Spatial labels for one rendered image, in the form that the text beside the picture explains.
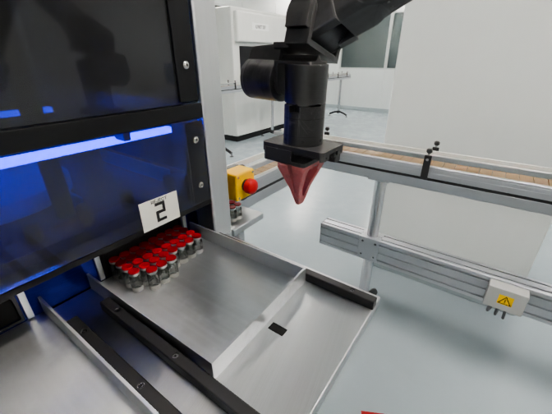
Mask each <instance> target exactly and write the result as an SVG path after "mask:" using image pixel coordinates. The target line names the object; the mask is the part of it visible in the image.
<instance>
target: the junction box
mask: <svg viewBox="0 0 552 414"><path fill-rule="evenodd" d="M529 300H530V291H528V290H526V289H523V288H520V287H516V286H513V285H510V284H507V283H503V282H500V281H498V280H495V279H492V278H491V279H490V281H489V283H488V285H487V288H486V290H485V294H484V296H483V304H486V305H488V306H492V307H494V308H497V309H499V310H502V311H506V312H508V313H510V314H513V315H517V316H520V317H521V316H522V314H523V311H524V310H525V308H526V306H527V303H528V302H529Z"/></svg>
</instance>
